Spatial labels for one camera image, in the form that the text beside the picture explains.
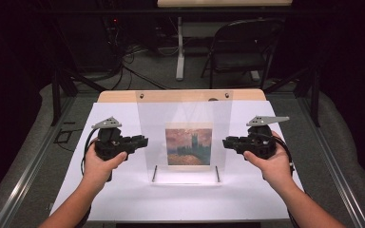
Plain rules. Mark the clear acrylic photo frame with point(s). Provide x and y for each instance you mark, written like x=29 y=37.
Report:
x=183 y=110

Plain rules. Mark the person's left hand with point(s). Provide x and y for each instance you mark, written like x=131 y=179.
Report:
x=98 y=167

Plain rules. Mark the aluminium rail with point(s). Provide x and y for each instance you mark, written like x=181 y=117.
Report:
x=332 y=164
x=25 y=177

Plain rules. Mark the person's right hand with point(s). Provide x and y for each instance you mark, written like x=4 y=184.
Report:
x=274 y=167

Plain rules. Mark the painting print with white border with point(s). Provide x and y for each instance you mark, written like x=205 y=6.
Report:
x=188 y=145

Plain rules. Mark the black metal stand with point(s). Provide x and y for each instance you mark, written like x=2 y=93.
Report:
x=314 y=98
x=56 y=95

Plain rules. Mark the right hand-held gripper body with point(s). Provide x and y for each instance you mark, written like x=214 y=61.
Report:
x=259 y=142

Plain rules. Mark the white board table cover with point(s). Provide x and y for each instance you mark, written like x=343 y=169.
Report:
x=250 y=190

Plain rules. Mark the black folding chair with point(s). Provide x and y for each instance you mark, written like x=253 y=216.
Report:
x=237 y=60

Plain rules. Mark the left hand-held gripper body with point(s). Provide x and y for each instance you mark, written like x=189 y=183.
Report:
x=109 y=144

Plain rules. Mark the light wooden desk top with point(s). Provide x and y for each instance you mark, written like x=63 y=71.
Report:
x=225 y=3

